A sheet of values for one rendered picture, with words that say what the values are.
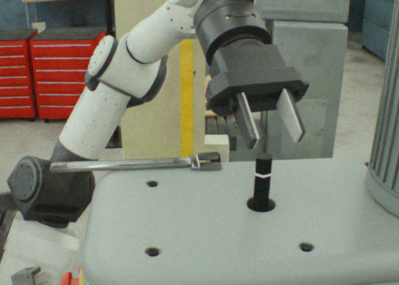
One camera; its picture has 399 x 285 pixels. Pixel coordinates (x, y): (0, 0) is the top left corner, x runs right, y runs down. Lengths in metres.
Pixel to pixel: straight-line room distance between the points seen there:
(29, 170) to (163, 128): 1.58
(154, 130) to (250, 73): 1.91
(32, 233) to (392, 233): 0.65
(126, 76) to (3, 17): 9.35
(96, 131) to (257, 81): 0.43
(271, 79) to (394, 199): 0.21
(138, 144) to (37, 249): 1.60
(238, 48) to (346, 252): 0.27
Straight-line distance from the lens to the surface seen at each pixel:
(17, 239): 0.95
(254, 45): 0.59
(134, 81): 0.85
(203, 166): 0.68
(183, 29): 0.75
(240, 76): 0.55
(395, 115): 0.59
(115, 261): 0.53
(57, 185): 0.93
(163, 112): 2.41
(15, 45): 5.48
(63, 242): 0.96
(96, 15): 9.75
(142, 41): 0.80
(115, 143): 5.01
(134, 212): 0.60
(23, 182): 0.94
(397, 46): 0.58
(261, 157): 0.58
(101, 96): 0.88
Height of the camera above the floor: 2.23
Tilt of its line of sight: 26 degrees down
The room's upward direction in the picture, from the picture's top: straight up
